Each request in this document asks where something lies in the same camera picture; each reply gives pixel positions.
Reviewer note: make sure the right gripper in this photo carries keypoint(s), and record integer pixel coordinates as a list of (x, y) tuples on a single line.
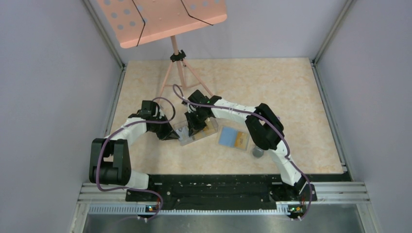
[(193, 128)]

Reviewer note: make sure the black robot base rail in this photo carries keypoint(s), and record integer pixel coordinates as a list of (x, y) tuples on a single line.
[(222, 192)]

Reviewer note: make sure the clear plastic card box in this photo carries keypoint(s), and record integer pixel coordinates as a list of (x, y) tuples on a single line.
[(194, 138)]

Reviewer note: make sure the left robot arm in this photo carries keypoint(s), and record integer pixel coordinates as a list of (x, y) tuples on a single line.
[(110, 161)]

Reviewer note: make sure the purple glitter microphone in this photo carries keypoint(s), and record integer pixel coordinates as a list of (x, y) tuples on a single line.
[(257, 152)]

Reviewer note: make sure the white grey credit card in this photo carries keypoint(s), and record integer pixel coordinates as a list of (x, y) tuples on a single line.
[(183, 133)]

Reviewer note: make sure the pink music stand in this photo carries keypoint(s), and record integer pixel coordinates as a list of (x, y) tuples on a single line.
[(138, 22)]

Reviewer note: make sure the yellow credit card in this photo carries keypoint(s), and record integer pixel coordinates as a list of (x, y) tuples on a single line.
[(210, 128), (241, 140)]

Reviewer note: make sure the grey slotted cable duct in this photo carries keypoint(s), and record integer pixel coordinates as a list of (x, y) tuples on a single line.
[(144, 210)]

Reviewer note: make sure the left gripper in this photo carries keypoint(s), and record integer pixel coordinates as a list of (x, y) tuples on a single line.
[(168, 134)]

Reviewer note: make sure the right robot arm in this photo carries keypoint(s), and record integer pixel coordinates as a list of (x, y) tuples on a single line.
[(263, 125)]

